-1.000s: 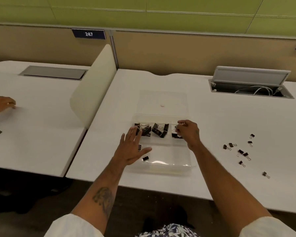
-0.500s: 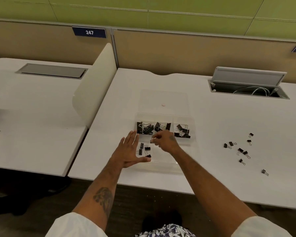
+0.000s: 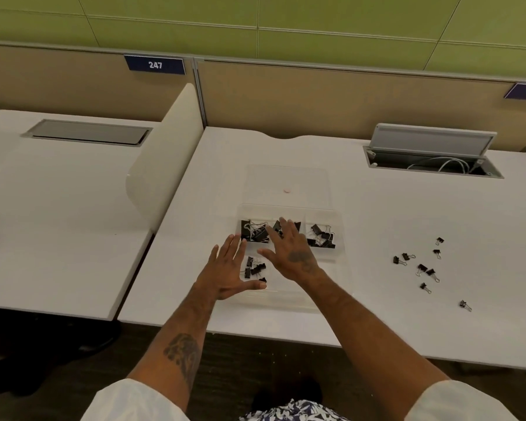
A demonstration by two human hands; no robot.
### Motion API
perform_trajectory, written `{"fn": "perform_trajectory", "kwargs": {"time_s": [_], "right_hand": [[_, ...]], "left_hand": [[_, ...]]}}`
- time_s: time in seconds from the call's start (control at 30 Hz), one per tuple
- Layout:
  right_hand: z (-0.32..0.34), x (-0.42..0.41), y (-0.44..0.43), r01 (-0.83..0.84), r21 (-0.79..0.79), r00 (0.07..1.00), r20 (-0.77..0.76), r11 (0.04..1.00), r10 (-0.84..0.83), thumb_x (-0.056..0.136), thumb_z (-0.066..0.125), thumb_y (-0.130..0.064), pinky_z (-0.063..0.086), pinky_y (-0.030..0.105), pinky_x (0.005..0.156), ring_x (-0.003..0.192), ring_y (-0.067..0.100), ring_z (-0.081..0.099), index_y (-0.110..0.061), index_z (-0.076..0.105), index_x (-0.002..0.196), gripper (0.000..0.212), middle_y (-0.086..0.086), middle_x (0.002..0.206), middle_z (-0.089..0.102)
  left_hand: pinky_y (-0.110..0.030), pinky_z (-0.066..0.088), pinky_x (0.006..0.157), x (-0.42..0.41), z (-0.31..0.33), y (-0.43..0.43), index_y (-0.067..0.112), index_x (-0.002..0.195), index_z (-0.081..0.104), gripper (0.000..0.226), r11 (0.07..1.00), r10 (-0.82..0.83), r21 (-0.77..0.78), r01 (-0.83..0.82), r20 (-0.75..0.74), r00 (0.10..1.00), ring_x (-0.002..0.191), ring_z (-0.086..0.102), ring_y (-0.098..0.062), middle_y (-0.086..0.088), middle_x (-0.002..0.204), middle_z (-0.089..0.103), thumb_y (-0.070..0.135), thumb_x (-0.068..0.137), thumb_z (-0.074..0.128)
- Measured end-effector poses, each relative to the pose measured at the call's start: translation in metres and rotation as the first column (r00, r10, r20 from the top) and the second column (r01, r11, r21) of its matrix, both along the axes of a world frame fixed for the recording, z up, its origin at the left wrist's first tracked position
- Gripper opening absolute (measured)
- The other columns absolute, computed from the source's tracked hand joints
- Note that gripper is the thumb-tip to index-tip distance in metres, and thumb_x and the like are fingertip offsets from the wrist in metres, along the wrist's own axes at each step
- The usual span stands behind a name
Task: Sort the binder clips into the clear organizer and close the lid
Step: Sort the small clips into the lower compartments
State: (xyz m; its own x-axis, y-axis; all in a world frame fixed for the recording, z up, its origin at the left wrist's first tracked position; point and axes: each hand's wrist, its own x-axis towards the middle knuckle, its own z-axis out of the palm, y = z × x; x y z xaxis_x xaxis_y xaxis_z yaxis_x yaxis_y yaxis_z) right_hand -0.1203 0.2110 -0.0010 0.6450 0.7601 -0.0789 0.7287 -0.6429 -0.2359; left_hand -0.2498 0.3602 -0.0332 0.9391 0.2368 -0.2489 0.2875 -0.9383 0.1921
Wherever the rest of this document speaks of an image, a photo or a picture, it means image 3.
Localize person's left forearm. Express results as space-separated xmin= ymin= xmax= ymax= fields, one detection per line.
xmin=126 ymin=285 xmax=221 ymax=413

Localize person's white right sleeve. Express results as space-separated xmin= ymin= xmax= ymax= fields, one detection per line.
xmin=403 ymin=380 xmax=520 ymax=421

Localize open grey cable hatch lid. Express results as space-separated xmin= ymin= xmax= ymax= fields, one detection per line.
xmin=368 ymin=123 xmax=498 ymax=158

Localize pile of black binder clips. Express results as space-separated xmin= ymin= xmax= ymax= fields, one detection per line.
xmin=306 ymin=223 xmax=336 ymax=249
xmin=240 ymin=219 xmax=271 ymax=244
xmin=272 ymin=220 xmax=302 ymax=239
xmin=244 ymin=256 xmax=268 ymax=284

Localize blue white patterned shorts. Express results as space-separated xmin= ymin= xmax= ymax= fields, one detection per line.
xmin=238 ymin=399 xmax=351 ymax=421

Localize white cable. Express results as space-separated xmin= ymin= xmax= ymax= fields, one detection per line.
xmin=406 ymin=156 xmax=471 ymax=174

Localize person's white sleeve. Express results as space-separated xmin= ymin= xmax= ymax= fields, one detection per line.
xmin=403 ymin=380 xmax=520 ymax=421
xmin=81 ymin=378 xmax=192 ymax=421

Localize white curved desk divider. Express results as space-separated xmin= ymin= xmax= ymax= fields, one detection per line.
xmin=126 ymin=82 xmax=205 ymax=233

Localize person's white left sleeve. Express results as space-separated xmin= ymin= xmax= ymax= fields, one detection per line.
xmin=81 ymin=378 xmax=192 ymax=421

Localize beige partition panel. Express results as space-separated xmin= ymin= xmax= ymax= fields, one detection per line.
xmin=196 ymin=58 xmax=526 ymax=152
xmin=0 ymin=40 xmax=198 ymax=123

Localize person's left hand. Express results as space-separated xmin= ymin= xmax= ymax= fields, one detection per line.
xmin=196 ymin=233 xmax=267 ymax=301

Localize scattered black binder clips group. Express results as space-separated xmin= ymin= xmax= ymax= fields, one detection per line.
xmin=392 ymin=237 xmax=473 ymax=313

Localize grey partition post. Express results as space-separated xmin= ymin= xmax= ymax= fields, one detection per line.
xmin=193 ymin=57 xmax=208 ymax=128

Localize grey cable tray opening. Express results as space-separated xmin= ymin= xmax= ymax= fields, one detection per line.
xmin=362 ymin=146 xmax=505 ymax=180

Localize person's right forearm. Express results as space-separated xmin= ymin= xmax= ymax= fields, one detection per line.
xmin=299 ymin=271 xmax=449 ymax=420

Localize person's right hand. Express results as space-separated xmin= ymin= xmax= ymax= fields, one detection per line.
xmin=258 ymin=217 xmax=321 ymax=284

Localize closed grey cable hatch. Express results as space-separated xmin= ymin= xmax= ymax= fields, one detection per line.
xmin=22 ymin=118 xmax=153 ymax=148

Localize clear plastic organizer box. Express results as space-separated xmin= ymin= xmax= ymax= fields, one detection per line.
xmin=232 ymin=164 xmax=356 ymax=313

